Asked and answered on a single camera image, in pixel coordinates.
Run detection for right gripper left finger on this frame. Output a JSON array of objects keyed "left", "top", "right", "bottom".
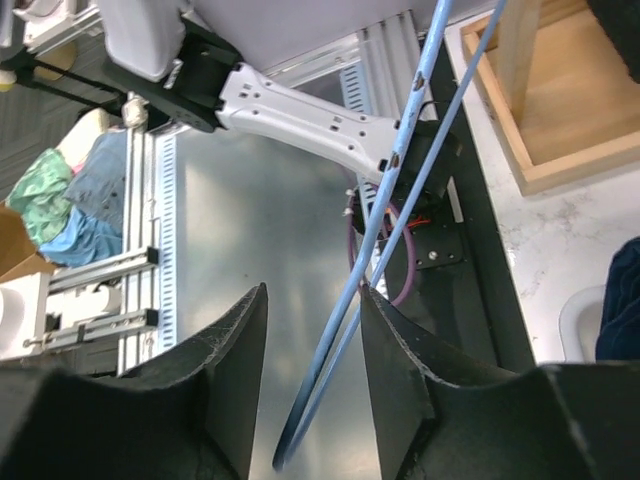
[{"left": 1, "top": 284, "right": 268, "bottom": 479}]

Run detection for wooden clothes rack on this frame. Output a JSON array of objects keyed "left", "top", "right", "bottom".
[{"left": 476, "top": 1, "right": 639, "bottom": 196}]

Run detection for dark blue jeans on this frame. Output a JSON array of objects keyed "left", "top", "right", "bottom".
[{"left": 595, "top": 237, "right": 639, "bottom": 361}]

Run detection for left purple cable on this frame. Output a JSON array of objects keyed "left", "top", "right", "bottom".
[{"left": 347, "top": 199, "right": 417, "bottom": 307}]

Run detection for light blue wire hanger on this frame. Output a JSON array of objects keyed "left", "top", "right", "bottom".
[{"left": 272, "top": 0, "right": 508, "bottom": 471}]

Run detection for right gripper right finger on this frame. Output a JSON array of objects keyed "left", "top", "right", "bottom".
[{"left": 361, "top": 289, "right": 639, "bottom": 479}]

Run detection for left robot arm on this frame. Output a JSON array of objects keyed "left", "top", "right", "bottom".
[{"left": 98, "top": 1, "right": 439, "bottom": 203}]

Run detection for white cable duct rail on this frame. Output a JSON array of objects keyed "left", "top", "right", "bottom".
[{"left": 149, "top": 64, "right": 371, "bottom": 353}]

